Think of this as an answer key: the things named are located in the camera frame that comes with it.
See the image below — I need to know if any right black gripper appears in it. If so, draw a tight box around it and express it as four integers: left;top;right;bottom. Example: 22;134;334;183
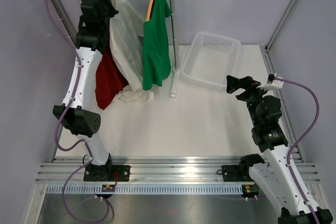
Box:
226;75;273;126

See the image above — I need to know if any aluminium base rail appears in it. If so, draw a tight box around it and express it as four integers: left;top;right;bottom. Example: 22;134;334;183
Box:
35;155;321;196

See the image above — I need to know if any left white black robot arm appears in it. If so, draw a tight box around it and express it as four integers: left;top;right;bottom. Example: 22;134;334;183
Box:
53;0;118;182

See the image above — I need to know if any red t shirt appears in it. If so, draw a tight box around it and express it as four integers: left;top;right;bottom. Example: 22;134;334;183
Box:
95;45;128;110

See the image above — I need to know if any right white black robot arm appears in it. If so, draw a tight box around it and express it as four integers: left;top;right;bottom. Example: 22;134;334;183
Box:
226;73;333;223

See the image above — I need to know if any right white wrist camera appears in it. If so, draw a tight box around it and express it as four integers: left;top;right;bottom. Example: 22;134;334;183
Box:
258;73;283;91

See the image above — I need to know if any green t shirt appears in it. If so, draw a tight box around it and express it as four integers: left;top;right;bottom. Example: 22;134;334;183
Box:
142;0;171;91

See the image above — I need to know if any white t shirt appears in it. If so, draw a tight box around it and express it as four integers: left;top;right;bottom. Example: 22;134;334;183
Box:
109;0;154;104

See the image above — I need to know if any white plastic basket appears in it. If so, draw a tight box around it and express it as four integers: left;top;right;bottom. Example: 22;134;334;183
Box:
182;31;241;91

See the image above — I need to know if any orange hanger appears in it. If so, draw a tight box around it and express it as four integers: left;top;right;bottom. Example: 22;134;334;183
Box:
145;0;155;22

